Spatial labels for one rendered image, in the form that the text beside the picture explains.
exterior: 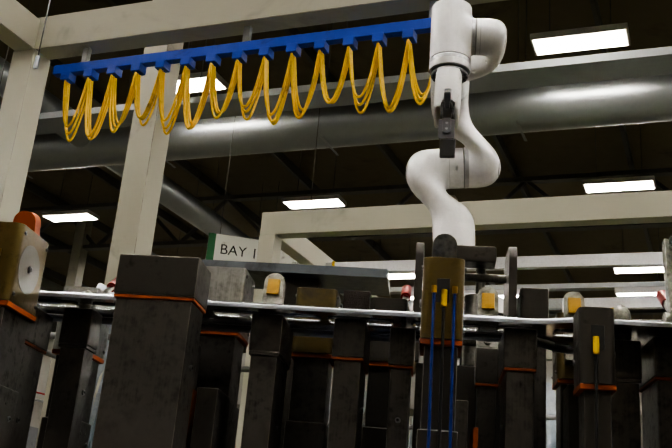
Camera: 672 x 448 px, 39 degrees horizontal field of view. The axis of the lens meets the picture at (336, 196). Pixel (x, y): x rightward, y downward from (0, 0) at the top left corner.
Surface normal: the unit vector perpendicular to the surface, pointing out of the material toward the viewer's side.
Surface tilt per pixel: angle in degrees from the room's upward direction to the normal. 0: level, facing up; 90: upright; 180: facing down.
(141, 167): 90
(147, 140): 90
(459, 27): 90
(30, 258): 90
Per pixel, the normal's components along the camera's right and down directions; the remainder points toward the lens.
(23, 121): 0.93, -0.06
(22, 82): -0.36, -0.36
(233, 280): -0.09, -0.36
